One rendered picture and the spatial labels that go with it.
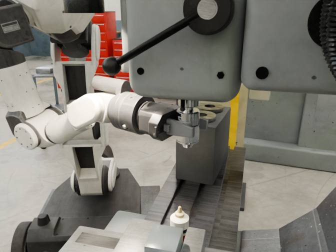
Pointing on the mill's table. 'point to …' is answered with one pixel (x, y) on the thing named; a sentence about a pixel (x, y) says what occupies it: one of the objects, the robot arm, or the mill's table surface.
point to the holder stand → (206, 147)
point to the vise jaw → (135, 236)
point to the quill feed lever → (204, 11)
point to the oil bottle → (180, 220)
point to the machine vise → (197, 239)
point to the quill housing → (184, 54)
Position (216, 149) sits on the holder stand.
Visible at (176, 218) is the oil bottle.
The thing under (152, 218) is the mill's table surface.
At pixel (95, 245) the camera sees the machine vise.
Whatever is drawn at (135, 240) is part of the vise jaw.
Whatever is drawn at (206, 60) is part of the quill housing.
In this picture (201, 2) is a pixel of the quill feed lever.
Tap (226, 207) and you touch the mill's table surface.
